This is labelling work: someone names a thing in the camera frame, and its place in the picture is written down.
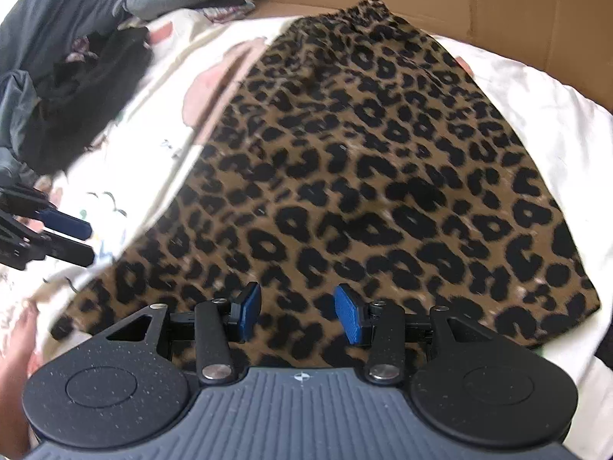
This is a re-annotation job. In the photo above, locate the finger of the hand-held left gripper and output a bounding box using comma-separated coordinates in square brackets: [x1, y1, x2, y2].
[0, 185, 92, 240]
[28, 230, 95, 269]

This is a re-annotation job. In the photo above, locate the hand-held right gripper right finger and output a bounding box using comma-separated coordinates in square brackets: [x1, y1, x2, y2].
[334, 284, 487, 385]

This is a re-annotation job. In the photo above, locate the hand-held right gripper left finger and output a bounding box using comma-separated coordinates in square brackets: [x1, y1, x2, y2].
[103, 282, 263, 385]

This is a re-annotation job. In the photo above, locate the leopard print skirt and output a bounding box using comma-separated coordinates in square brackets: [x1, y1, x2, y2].
[50, 0, 602, 371]

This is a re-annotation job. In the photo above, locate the crumpled black garment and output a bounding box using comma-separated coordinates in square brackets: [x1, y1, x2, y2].
[21, 26, 155, 176]

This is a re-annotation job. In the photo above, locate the blue-grey denim garment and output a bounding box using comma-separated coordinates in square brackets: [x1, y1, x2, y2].
[0, 69, 42, 187]

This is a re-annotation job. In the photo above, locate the person's bare leg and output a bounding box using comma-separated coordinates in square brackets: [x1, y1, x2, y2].
[0, 304, 42, 459]

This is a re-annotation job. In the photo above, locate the dark grey pillow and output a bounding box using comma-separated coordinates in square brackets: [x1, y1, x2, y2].
[0, 0, 126, 88]

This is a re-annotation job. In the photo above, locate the patterned cloth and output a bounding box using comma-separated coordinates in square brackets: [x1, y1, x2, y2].
[192, 0, 257, 23]

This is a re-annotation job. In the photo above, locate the bear print blanket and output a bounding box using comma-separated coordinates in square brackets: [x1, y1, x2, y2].
[0, 7, 613, 394]

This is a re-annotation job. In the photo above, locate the flat cardboard sheet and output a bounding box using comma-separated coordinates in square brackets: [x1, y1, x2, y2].
[225, 0, 613, 117]

